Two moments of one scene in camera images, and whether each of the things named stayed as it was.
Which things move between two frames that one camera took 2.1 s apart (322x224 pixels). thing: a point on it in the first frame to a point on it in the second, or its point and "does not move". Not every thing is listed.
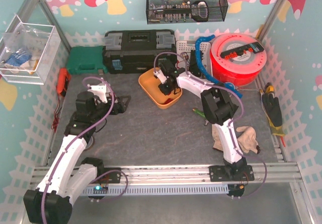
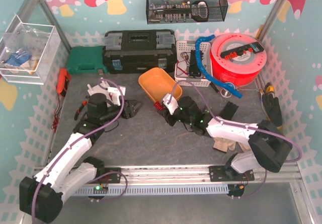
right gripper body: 165,88 to 170,116
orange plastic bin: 149,84 does not move
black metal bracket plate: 194,67 does not move
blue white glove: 17,59 does not move
